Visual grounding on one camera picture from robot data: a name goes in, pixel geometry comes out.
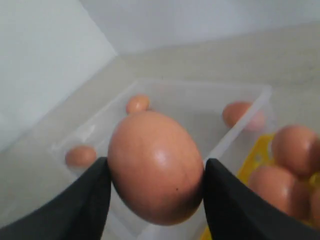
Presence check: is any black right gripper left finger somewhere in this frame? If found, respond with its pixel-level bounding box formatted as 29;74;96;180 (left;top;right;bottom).
0;157;112;240

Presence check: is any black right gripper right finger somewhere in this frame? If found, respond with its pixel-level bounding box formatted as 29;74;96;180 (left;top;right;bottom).
202;157;320;240

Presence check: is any brown egg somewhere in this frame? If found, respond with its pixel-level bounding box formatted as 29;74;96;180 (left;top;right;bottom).
222;101;266;131
107;111;204;226
310;187;320;228
125;94;150;114
271;124;320;178
247;165;310;220

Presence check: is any clear plastic tray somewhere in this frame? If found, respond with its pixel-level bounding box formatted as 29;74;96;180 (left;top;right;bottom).
50;80;276;240

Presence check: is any yellow plastic egg rack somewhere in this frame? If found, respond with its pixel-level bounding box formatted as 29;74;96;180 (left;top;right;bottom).
199;132;320;240

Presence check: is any brown egg front left corner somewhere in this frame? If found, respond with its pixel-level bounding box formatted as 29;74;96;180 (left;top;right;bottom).
65;145;97;168

